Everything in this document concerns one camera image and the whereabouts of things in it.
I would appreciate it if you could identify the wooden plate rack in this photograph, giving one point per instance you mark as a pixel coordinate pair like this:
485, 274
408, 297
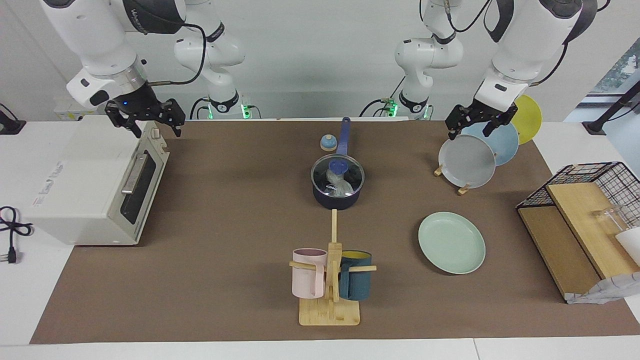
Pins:
463, 190

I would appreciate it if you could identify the wooden shelf unit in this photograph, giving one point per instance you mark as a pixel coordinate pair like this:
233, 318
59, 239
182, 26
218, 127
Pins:
575, 215

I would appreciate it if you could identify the light blue plate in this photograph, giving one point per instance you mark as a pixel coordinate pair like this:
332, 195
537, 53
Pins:
505, 145

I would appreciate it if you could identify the yellow plate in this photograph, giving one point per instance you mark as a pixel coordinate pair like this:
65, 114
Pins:
529, 117

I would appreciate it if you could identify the wooden mug tree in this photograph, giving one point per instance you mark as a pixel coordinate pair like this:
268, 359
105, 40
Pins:
330, 312

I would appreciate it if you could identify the grey patterned bag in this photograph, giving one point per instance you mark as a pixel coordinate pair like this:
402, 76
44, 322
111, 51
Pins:
607, 290

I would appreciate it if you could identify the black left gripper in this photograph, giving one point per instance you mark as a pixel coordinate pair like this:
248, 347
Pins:
475, 112

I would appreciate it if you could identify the grey plate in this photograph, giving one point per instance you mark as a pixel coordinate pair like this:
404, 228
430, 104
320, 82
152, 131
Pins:
465, 162

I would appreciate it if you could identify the glass lid with blue knob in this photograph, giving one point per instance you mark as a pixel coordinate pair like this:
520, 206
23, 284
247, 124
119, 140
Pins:
339, 165

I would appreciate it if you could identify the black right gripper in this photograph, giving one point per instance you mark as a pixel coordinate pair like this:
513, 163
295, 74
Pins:
145, 110

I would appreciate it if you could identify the dark blue saucepan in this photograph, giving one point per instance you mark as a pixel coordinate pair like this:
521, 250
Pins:
344, 137

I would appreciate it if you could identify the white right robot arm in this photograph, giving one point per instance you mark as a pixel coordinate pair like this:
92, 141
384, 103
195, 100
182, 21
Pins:
95, 40

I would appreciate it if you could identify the white vermicelli bundle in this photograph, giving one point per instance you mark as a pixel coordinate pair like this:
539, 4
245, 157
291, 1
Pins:
340, 186

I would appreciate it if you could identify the brown table mat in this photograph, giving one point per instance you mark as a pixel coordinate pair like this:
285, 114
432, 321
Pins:
225, 250

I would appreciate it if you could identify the black table clamp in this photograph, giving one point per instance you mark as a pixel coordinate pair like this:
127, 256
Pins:
10, 125

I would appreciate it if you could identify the white cup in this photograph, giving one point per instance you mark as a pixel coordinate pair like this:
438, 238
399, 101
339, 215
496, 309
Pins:
631, 245

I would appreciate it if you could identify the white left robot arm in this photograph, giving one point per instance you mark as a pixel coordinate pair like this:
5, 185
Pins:
525, 45

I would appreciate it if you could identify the white toaster oven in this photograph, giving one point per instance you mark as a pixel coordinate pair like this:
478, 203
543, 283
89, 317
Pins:
80, 190

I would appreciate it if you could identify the dark teal mug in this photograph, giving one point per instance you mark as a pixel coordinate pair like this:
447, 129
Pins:
356, 282

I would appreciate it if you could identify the clear glass cup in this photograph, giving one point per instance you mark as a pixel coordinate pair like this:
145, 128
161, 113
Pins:
612, 220

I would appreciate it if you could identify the pink mug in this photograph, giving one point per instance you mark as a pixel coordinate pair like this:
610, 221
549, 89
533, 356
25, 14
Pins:
307, 280

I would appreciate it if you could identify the mint green plate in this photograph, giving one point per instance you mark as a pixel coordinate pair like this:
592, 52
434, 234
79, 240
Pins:
451, 243

